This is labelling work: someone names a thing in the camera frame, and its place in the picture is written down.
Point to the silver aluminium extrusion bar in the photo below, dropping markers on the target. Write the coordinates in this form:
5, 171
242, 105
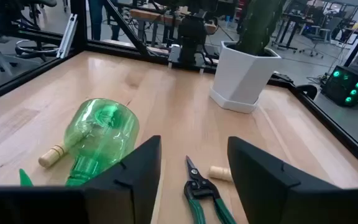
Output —
67, 34

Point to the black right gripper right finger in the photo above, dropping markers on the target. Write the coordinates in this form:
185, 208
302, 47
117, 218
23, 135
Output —
259, 180

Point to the transparent green spray bottle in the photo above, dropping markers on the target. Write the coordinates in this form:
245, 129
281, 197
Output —
101, 133

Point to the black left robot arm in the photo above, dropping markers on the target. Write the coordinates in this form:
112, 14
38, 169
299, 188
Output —
191, 37

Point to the black computer with green lights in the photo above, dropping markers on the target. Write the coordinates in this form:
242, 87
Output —
337, 88

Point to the black desk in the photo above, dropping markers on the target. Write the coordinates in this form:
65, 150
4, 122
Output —
294, 18

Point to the wooden workbench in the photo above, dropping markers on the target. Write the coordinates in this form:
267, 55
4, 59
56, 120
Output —
154, 17

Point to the white faceted plant pot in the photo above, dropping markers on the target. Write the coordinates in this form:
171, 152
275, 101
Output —
244, 77

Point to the light wooden board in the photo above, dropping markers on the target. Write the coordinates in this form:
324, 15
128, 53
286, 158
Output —
120, 43

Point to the dark green cactus plant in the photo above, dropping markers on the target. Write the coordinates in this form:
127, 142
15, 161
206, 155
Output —
256, 25

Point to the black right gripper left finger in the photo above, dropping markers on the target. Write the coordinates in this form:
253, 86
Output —
129, 186

